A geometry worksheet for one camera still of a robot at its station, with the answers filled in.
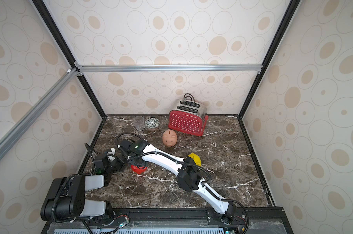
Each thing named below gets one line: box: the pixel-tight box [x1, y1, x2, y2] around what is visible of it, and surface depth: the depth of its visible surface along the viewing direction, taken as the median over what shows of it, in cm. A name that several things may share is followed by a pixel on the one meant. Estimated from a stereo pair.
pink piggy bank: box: [162, 128, 178, 147], surface depth 97 cm
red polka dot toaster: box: [168, 99, 210, 137], surface depth 102 cm
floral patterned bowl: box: [144, 117, 160, 131], surface depth 115 cm
